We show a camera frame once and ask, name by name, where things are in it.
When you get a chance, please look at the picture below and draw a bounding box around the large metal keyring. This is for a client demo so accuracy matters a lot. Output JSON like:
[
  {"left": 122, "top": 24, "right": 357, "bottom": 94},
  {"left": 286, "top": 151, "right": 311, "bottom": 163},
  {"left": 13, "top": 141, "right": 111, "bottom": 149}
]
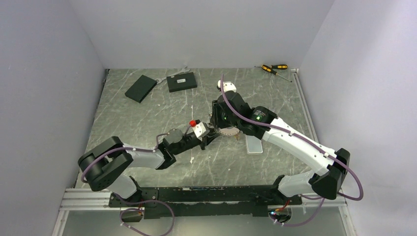
[{"left": 217, "top": 127, "right": 240, "bottom": 141}]

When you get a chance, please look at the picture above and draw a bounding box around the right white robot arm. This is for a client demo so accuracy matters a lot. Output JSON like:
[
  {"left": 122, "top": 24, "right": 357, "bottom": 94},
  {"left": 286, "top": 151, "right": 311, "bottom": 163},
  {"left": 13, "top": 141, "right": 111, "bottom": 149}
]
[{"left": 210, "top": 91, "right": 350, "bottom": 204}]

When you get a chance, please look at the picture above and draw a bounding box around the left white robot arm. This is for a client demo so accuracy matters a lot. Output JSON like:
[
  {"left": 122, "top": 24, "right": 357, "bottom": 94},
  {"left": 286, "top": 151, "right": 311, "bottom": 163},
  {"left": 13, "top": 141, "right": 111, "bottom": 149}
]
[{"left": 78, "top": 129, "right": 219, "bottom": 207}]

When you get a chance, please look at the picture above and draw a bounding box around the white smartphone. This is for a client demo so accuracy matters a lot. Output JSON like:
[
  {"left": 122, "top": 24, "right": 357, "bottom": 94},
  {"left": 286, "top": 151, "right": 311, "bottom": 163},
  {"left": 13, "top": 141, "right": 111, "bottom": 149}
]
[{"left": 245, "top": 135, "right": 263, "bottom": 154}]

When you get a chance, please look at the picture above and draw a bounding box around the black box with label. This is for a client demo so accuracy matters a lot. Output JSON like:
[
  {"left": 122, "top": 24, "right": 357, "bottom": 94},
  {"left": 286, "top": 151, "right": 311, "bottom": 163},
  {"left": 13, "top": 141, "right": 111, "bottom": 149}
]
[{"left": 166, "top": 72, "right": 198, "bottom": 92}]

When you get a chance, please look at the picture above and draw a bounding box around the silver wrench at back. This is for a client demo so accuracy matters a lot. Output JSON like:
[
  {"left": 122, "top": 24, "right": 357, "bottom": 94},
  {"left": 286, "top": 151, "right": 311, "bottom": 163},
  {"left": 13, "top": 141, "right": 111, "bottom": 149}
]
[{"left": 155, "top": 66, "right": 190, "bottom": 84}]

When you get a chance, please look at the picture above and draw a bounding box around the yellow black screwdriver front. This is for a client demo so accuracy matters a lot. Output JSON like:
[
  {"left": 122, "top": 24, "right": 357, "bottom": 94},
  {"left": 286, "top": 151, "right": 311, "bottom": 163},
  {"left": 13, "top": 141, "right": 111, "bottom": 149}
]
[{"left": 264, "top": 69, "right": 291, "bottom": 82}]

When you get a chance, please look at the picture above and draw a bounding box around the yellow black screwdriver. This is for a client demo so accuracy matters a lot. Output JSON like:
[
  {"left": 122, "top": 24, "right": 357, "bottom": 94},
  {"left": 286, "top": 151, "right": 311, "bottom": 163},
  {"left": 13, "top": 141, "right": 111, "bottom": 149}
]
[
  {"left": 255, "top": 64, "right": 289, "bottom": 70},
  {"left": 264, "top": 69, "right": 291, "bottom": 82}
]

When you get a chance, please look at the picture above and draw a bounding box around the black flat box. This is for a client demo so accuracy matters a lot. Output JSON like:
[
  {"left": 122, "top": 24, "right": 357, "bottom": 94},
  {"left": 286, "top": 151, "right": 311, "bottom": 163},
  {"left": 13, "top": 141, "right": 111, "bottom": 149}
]
[{"left": 125, "top": 75, "right": 157, "bottom": 103}]

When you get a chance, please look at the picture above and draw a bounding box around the yellow black screwdriver rear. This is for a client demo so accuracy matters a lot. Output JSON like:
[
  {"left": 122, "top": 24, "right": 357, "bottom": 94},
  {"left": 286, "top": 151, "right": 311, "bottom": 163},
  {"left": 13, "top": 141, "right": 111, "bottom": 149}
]
[{"left": 255, "top": 64, "right": 289, "bottom": 70}]

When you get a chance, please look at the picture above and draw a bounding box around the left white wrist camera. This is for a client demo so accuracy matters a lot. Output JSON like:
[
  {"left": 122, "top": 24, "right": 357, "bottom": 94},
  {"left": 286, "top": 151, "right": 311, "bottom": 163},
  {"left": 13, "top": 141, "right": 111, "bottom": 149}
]
[{"left": 189, "top": 120, "right": 210, "bottom": 141}]

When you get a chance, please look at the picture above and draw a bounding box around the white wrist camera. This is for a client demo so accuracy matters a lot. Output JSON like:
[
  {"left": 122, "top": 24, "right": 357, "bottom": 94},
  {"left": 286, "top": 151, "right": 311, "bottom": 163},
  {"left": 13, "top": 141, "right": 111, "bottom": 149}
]
[
  {"left": 189, "top": 120, "right": 210, "bottom": 141},
  {"left": 217, "top": 80, "right": 237, "bottom": 92}
]

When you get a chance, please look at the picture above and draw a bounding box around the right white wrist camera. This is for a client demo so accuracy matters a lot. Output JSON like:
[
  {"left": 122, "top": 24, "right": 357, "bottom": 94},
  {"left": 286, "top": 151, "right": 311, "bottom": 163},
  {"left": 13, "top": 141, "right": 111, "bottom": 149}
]
[{"left": 217, "top": 80, "right": 237, "bottom": 92}]

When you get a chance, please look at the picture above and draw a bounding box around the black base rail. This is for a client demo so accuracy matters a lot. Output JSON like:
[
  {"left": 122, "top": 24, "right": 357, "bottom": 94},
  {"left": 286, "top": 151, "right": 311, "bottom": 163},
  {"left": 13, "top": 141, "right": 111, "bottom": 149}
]
[{"left": 109, "top": 185, "right": 302, "bottom": 219}]

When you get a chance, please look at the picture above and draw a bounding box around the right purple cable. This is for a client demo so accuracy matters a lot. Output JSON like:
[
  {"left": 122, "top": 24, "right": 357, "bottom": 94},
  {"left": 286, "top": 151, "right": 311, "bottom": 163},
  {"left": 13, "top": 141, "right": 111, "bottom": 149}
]
[{"left": 219, "top": 73, "right": 364, "bottom": 228}]

